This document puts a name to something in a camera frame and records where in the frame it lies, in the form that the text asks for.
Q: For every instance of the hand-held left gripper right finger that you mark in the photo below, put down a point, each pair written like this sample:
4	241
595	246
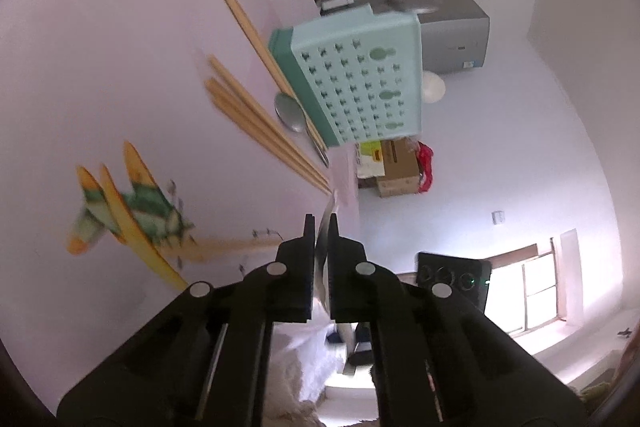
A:
345	277

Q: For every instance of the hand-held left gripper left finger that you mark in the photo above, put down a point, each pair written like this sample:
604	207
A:
300	277

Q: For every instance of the kitchen knife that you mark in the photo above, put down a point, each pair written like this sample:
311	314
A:
322	252

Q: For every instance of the mint green utensil holder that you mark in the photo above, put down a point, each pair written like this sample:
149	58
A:
360	82

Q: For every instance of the window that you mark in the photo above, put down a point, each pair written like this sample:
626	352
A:
540	277

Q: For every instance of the white fluffy cloth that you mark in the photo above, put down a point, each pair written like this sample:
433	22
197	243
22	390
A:
295	372

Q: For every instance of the small red plastic bag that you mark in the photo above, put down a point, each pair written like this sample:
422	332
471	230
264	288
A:
426	167

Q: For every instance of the open cardboard box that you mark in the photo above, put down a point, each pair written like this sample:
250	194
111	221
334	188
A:
400	167

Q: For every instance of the yellow and white rice bag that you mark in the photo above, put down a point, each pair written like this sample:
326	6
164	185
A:
369	159

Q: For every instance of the metal spoon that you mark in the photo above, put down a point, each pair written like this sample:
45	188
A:
290	112

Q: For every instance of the green knitted cloth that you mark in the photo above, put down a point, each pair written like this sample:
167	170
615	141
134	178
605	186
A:
595	391

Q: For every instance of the grey refrigerator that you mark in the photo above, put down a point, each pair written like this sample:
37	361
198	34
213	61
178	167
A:
450	37

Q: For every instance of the white wall switch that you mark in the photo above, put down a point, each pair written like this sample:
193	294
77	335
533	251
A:
497	217

